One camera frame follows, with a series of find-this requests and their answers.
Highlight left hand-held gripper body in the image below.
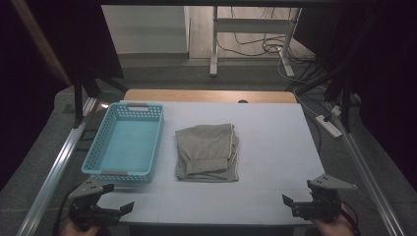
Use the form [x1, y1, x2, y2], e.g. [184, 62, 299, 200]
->
[67, 176, 122, 228]

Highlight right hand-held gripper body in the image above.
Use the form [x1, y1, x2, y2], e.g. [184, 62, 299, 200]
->
[290, 173, 359, 224]

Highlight light blue perforated plastic basket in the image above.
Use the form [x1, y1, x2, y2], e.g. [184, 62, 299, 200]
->
[81, 101, 165, 185]

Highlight grey-beige pants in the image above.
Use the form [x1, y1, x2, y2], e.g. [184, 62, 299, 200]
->
[174, 123, 240, 183]

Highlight person's right hand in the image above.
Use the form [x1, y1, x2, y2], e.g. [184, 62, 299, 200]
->
[309, 203, 357, 236]

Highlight person's left hand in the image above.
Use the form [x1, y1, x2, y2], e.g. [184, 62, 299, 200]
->
[59, 217, 101, 236]

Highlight white table mat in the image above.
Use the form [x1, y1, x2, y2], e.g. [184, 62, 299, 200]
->
[97, 100, 326, 227]

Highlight white power strip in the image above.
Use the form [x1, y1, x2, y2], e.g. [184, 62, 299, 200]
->
[315, 114, 343, 139]

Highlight brown wooden pole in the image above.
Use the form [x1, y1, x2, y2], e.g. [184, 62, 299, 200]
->
[11, 0, 72, 87]

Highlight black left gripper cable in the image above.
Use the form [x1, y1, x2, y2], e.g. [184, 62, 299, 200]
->
[53, 185, 82, 236]

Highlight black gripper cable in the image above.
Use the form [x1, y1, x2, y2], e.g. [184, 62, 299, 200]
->
[53, 185, 82, 236]
[338, 201, 361, 235]

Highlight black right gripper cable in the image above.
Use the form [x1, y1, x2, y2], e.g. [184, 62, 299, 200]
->
[338, 201, 361, 235]

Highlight aluminium rail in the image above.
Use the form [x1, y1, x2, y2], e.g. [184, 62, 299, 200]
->
[16, 97, 99, 236]
[328, 104, 406, 236]

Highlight tangle of black floor cables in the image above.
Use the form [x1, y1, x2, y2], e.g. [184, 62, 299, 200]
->
[217, 6, 318, 65]

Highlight white metal desk frame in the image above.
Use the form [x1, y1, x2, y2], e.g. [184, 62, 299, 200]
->
[209, 5, 303, 79]

